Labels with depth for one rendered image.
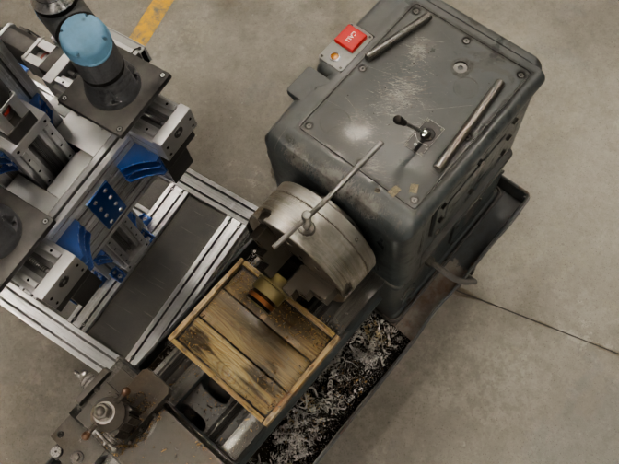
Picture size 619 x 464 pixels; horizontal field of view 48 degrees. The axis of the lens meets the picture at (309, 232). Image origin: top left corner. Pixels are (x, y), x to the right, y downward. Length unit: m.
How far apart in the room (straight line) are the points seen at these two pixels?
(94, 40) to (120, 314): 1.26
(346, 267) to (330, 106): 0.40
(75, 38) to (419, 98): 0.84
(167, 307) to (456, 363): 1.12
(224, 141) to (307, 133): 1.51
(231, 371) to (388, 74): 0.87
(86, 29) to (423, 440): 1.83
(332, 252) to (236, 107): 1.74
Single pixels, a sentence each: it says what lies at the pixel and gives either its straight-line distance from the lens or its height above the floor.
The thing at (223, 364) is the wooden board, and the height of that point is 0.89.
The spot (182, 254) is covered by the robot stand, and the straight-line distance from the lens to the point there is 2.76.
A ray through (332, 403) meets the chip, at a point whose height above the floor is 0.62.
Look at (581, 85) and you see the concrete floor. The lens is 3.39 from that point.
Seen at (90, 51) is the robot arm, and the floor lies 1.38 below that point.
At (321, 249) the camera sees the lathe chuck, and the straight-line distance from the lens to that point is 1.60.
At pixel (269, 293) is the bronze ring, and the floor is 1.12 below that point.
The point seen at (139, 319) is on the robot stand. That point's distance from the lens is 2.73.
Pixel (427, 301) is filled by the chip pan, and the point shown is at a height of 0.54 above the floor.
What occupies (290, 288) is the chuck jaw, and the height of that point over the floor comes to 1.11.
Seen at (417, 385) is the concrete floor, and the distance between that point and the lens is 2.77.
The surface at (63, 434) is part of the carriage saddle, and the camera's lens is 1.99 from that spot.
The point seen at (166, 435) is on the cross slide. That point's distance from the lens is 1.83.
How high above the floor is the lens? 2.72
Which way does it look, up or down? 68 degrees down
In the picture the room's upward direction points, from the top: 12 degrees counter-clockwise
